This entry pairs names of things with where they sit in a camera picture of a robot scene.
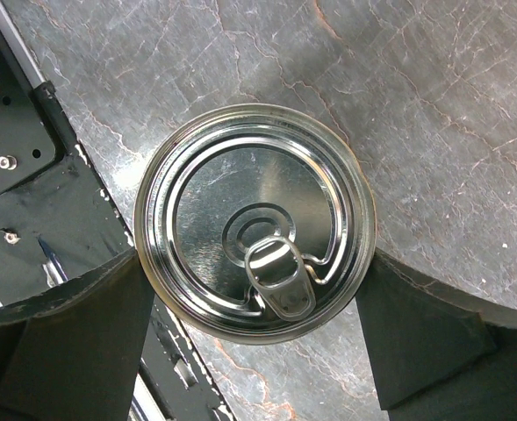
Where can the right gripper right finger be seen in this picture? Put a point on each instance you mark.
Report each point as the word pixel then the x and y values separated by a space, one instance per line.
pixel 436 352

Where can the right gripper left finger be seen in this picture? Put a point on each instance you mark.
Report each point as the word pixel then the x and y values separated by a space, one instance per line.
pixel 73 352

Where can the blue soup can front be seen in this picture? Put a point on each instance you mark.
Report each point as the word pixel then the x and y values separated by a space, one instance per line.
pixel 255 223

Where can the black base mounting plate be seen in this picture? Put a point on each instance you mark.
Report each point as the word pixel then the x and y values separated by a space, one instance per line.
pixel 62 224

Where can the aluminium front frame rail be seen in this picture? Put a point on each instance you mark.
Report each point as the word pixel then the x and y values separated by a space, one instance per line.
pixel 17 55

